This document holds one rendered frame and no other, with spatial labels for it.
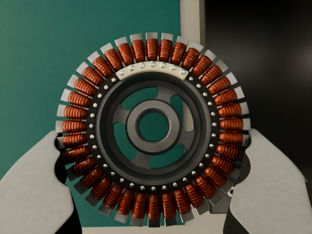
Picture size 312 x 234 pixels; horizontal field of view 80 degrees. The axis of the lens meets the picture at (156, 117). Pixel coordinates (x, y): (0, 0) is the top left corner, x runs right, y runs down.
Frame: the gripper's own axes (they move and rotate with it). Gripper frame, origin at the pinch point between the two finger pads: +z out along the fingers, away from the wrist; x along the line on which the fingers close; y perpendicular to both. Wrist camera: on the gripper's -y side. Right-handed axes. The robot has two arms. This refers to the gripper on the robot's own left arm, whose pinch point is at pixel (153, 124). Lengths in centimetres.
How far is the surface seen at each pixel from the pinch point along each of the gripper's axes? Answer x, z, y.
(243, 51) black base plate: 8.2, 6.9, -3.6
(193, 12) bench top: 4.1, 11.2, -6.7
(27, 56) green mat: -12.9, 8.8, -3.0
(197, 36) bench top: 4.5, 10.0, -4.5
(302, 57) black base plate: 13.6, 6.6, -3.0
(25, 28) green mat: -13.1, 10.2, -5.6
